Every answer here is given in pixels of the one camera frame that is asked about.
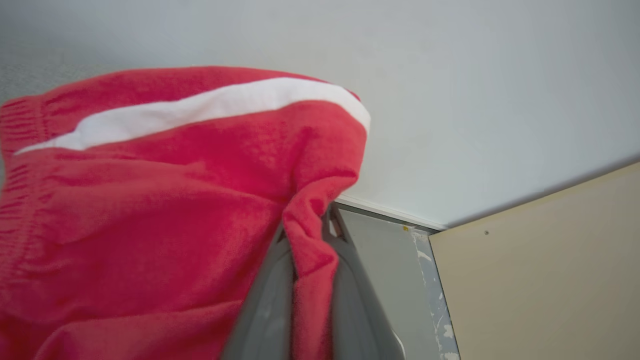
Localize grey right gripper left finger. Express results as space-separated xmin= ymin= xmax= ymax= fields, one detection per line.
xmin=220 ymin=225 xmax=297 ymax=360

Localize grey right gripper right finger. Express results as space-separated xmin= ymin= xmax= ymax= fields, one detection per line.
xmin=325 ymin=203 xmax=407 ymax=360

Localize red Bulls 23 shorts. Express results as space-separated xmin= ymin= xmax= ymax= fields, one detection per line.
xmin=0 ymin=66 xmax=372 ymax=360

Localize white baseboard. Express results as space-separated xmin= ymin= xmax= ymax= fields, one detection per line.
xmin=334 ymin=194 xmax=448 ymax=232

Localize beige wooden panel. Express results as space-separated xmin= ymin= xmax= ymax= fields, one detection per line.
xmin=428 ymin=161 xmax=640 ymax=360

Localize grey fabric sofa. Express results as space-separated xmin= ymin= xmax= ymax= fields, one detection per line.
xmin=0 ymin=47 xmax=121 ymax=108

